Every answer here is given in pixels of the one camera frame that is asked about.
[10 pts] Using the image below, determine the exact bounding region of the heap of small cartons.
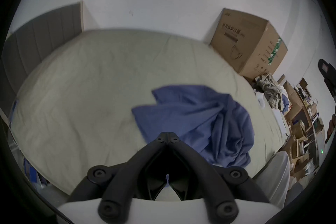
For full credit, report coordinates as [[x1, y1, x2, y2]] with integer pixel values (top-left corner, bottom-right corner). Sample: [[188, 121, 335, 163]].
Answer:
[[278, 75, 326, 179]]

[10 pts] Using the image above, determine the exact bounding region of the blue shirt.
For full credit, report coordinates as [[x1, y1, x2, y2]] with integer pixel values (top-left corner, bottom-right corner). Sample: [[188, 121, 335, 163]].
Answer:
[[131, 84, 255, 168]]

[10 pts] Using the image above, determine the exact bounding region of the large brown carton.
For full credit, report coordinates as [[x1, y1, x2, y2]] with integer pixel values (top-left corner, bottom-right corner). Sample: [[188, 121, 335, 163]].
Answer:
[[209, 8, 288, 78]]

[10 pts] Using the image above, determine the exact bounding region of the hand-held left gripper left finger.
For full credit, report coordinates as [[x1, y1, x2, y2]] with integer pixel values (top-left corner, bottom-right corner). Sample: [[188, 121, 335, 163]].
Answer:
[[68, 132, 169, 224]]

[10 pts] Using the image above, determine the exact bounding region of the pile of clothes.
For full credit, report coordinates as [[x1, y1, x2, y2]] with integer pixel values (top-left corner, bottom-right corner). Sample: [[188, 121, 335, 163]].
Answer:
[[253, 73, 292, 114]]

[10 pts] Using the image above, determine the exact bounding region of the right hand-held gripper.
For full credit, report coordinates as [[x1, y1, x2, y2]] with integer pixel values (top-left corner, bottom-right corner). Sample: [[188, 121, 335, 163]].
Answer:
[[314, 59, 336, 167]]

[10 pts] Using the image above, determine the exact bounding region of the person's right hand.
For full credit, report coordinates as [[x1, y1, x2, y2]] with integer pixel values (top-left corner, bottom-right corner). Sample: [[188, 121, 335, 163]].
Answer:
[[325, 114, 336, 145]]

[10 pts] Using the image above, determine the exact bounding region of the grey padded headboard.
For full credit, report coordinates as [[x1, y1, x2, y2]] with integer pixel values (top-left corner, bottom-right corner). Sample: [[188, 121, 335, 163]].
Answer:
[[0, 1, 84, 113]]

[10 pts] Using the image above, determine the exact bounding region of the bed with beige sheet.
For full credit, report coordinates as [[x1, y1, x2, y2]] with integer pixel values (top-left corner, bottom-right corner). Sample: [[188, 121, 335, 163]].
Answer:
[[9, 29, 290, 195]]

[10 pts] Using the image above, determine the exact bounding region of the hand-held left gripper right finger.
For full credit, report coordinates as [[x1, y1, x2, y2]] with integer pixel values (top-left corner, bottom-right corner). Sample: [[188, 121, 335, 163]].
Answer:
[[168, 132, 270, 224]]

